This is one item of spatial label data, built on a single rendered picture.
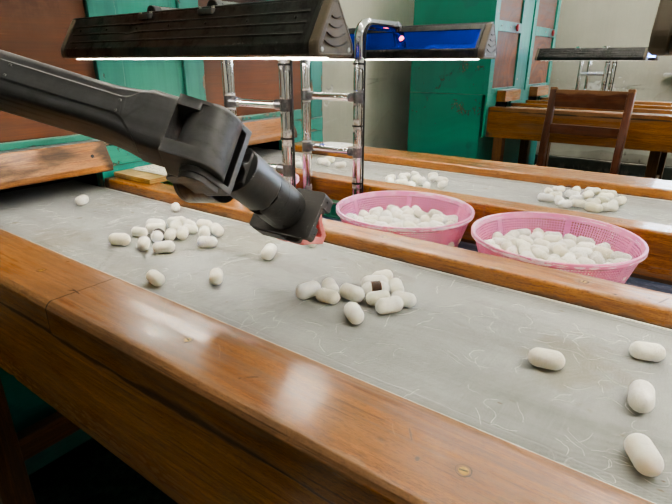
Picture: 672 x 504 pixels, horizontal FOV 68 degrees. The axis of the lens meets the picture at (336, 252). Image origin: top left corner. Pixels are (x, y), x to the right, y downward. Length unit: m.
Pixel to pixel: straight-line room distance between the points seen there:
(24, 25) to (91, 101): 0.77
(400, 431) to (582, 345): 0.28
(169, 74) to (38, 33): 0.33
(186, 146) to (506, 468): 0.39
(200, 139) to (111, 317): 0.23
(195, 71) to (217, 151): 1.01
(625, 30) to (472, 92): 2.44
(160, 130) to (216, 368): 0.24
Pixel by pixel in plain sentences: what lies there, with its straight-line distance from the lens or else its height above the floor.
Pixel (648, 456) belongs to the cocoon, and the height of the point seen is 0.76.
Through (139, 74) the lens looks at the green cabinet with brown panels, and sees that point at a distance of 1.43.
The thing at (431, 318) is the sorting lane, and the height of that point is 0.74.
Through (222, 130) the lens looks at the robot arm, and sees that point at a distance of 0.53.
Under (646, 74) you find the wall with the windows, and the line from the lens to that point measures 5.56.
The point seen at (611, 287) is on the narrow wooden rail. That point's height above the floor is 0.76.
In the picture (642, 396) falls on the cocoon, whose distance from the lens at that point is 0.53.
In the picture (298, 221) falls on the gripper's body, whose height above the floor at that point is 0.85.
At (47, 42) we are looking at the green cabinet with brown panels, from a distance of 1.33.
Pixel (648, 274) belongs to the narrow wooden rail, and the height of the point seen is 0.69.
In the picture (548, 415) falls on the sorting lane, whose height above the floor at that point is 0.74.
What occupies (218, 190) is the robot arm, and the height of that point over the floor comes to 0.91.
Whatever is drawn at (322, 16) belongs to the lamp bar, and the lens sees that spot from 0.68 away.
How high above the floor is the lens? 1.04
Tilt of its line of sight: 21 degrees down
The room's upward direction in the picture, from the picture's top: straight up
